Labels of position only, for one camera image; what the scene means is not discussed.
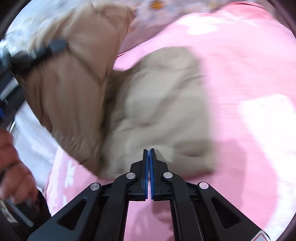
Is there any olive quilted jacket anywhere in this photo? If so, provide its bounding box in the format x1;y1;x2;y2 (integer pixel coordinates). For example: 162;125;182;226
17;1;215;179

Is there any person left hand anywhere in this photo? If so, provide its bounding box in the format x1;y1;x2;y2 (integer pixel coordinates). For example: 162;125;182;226
1;129;39;204

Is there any grey floral quilt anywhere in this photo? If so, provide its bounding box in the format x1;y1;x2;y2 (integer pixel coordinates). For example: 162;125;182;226
1;1;226;53

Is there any pink plush blanket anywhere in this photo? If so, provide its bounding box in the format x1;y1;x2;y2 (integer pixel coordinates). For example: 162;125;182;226
43;2;296;241

